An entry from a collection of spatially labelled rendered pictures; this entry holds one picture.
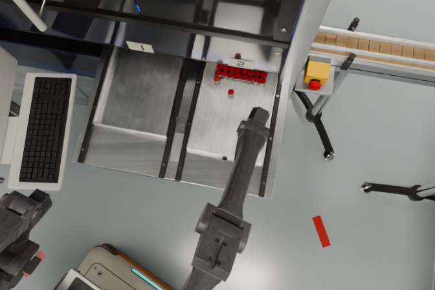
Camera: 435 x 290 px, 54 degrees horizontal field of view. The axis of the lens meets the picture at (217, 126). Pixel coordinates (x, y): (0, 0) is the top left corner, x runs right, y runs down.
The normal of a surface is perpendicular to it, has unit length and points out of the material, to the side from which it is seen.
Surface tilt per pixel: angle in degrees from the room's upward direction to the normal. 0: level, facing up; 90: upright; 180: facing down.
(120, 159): 0
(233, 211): 41
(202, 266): 35
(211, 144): 0
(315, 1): 90
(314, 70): 0
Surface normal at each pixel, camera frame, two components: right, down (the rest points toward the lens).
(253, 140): 0.38, -0.70
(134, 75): -0.03, -0.25
